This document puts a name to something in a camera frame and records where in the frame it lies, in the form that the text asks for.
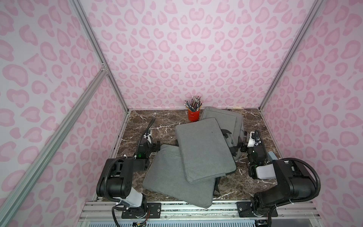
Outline bundle of pencils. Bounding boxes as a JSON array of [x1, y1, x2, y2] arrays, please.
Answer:
[[184, 96, 203, 112]]

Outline grey backpack at back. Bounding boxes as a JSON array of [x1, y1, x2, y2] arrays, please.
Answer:
[[201, 107, 248, 161]]

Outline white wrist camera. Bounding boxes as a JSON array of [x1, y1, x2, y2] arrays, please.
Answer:
[[247, 131, 257, 148], [145, 130, 152, 143]]

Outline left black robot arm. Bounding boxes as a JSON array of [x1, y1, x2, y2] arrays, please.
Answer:
[[96, 118, 160, 214]]

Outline aluminium front rail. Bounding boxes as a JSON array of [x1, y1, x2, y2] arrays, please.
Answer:
[[77, 200, 324, 227]]

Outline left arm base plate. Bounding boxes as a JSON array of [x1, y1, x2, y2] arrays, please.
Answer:
[[122, 202, 161, 219]]

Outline red pencil cup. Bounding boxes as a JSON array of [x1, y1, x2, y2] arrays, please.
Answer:
[[188, 110, 200, 122]]

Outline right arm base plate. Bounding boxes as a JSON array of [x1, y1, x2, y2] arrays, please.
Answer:
[[236, 201, 270, 218]]

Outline grey laptop sleeve top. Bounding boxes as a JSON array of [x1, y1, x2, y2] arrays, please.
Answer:
[[175, 118, 236, 184]]

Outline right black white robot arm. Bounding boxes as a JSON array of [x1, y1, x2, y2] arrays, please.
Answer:
[[237, 130, 321, 218]]

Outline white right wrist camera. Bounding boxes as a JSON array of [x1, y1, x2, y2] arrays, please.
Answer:
[[247, 131, 257, 148]]

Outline grey laptop bag with strap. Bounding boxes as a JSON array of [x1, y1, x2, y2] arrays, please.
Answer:
[[143, 144, 223, 209]]

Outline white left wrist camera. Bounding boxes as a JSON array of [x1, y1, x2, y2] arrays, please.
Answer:
[[145, 130, 152, 143]]

